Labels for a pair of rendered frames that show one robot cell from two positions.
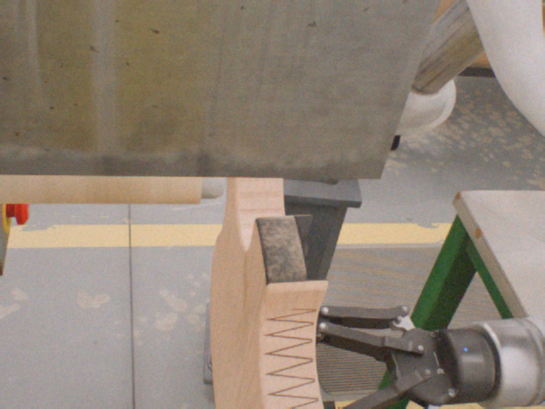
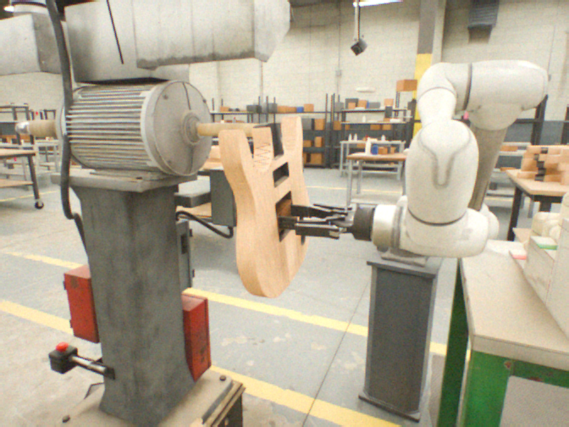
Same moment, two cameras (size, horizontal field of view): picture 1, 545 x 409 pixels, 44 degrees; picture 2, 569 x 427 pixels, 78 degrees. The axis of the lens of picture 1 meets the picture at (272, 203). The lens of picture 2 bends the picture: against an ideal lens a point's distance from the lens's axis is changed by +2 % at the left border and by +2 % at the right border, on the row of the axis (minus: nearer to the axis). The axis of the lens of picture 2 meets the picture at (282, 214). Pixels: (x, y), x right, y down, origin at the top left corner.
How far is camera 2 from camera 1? 0.70 m
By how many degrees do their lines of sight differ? 45
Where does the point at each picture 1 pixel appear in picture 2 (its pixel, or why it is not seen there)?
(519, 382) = (382, 219)
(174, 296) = (359, 357)
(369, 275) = not seen: hidden behind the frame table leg
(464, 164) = not seen: outside the picture
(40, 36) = (182, 24)
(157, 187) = (245, 126)
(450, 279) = (458, 290)
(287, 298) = (258, 135)
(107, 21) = (192, 19)
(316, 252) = (414, 308)
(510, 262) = not seen: hidden behind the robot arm
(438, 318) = (459, 322)
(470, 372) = (359, 214)
